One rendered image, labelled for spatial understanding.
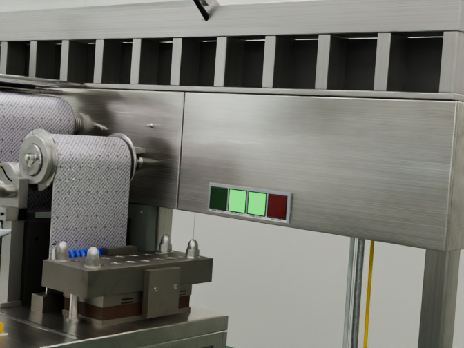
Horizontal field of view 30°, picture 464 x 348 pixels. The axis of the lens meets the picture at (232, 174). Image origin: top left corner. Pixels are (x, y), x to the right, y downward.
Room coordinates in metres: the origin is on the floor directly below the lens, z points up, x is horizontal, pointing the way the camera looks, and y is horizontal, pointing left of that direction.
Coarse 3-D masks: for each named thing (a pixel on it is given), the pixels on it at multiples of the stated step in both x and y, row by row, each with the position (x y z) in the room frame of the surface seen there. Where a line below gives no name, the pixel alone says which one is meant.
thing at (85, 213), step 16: (64, 192) 2.03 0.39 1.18; (80, 192) 2.07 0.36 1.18; (96, 192) 2.11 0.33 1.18; (112, 192) 2.14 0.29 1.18; (128, 192) 2.19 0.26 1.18; (64, 208) 2.03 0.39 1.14; (80, 208) 2.07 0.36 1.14; (96, 208) 2.11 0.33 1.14; (112, 208) 2.15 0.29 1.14; (64, 224) 2.04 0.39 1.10; (80, 224) 2.07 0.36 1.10; (96, 224) 2.11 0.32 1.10; (112, 224) 2.15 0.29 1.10; (64, 240) 2.04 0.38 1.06; (80, 240) 2.07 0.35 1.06; (96, 240) 2.11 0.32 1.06; (112, 240) 2.15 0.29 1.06
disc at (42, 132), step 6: (30, 132) 2.07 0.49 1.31; (36, 132) 2.05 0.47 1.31; (42, 132) 2.04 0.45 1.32; (48, 138) 2.02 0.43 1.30; (54, 144) 2.01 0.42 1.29; (54, 150) 2.01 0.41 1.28; (54, 156) 2.00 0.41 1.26; (54, 162) 2.00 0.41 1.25; (54, 168) 2.00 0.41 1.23; (54, 174) 2.00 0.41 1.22; (48, 180) 2.01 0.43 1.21; (30, 186) 2.06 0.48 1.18; (36, 186) 2.04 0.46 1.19; (42, 186) 2.03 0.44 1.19; (48, 186) 2.02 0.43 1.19
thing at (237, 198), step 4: (232, 192) 2.06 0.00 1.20; (236, 192) 2.05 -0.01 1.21; (240, 192) 2.04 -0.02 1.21; (244, 192) 2.03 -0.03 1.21; (232, 196) 2.06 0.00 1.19; (236, 196) 2.05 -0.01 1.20; (240, 196) 2.04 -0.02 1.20; (244, 196) 2.03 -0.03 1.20; (232, 200) 2.06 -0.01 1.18; (236, 200) 2.05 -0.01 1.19; (240, 200) 2.04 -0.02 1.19; (244, 200) 2.03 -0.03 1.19; (232, 204) 2.06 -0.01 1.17; (236, 204) 2.05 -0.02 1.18; (240, 204) 2.04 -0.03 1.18; (244, 204) 2.03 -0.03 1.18; (232, 208) 2.06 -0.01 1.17; (236, 208) 2.05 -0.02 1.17; (240, 208) 2.04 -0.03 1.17; (244, 208) 2.03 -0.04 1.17
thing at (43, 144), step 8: (32, 136) 2.04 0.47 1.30; (40, 136) 2.03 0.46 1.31; (24, 144) 2.06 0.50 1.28; (40, 144) 2.02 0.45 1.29; (48, 144) 2.02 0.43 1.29; (48, 152) 2.00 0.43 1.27; (48, 160) 2.00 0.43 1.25; (48, 168) 2.00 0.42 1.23; (24, 176) 2.05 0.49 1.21; (32, 176) 2.03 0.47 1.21; (40, 176) 2.01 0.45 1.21
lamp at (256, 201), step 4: (252, 196) 2.02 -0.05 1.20; (256, 196) 2.01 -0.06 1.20; (260, 196) 2.00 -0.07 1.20; (264, 196) 1.99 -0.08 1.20; (252, 200) 2.02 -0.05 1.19; (256, 200) 2.01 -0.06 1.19; (260, 200) 2.00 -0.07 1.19; (264, 200) 1.99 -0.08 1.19; (252, 204) 2.02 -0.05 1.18; (256, 204) 2.01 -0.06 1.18; (260, 204) 2.00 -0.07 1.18; (264, 204) 1.99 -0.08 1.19; (248, 208) 2.02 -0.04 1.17; (252, 208) 2.02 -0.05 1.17; (256, 208) 2.01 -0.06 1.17; (260, 208) 2.00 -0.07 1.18; (264, 208) 1.99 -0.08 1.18; (248, 212) 2.02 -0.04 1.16; (252, 212) 2.02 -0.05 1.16; (256, 212) 2.01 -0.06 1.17; (260, 212) 2.00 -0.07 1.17
